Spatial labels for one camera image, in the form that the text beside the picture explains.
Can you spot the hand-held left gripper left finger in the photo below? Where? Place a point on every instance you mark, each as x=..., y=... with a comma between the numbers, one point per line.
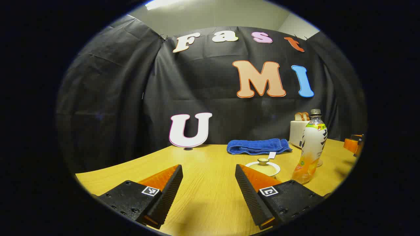
x=170, y=193

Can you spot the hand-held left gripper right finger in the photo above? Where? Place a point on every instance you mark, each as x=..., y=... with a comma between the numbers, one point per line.
x=249, y=196

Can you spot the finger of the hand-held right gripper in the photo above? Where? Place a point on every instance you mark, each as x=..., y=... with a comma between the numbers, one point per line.
x=359, y=147
x=350, y=145

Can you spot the clear labelled water bottle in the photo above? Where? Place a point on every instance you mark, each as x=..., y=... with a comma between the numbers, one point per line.
x=313, y=144

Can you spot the cream ceramic teacup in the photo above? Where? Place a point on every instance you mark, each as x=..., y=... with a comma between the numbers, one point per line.
x=278, y=169

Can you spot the blue folded towel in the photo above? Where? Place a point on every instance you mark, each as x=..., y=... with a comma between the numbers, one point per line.
x=256, y=146

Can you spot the toast bread slice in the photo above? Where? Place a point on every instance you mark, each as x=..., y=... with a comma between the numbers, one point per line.
x=298, y=116
x=306, y=116

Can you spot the white toaster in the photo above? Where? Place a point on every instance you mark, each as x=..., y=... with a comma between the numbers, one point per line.
x=297, y=134

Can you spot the black backdrop cloth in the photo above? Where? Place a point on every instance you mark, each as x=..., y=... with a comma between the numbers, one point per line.
x=203, y=88

